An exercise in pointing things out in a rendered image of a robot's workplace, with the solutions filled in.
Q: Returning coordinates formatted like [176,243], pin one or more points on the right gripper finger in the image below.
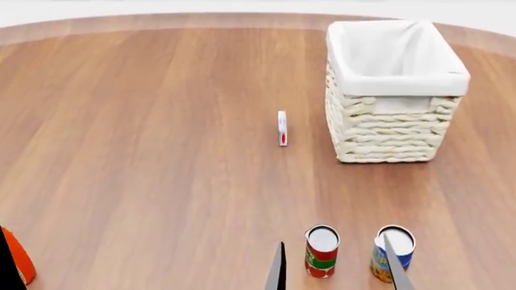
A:
[277,272]
[399,269]

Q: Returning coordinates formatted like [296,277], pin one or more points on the blue yellow soup can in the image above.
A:
[381,266]

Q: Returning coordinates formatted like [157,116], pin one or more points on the white woven basket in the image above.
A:
[391,133]

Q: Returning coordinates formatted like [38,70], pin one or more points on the white cloth basket liner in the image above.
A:
[387,54]

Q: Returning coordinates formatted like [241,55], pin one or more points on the red green tomato sauce can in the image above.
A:
[321,258]

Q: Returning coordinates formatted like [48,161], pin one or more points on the small white red box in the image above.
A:
[283,128]

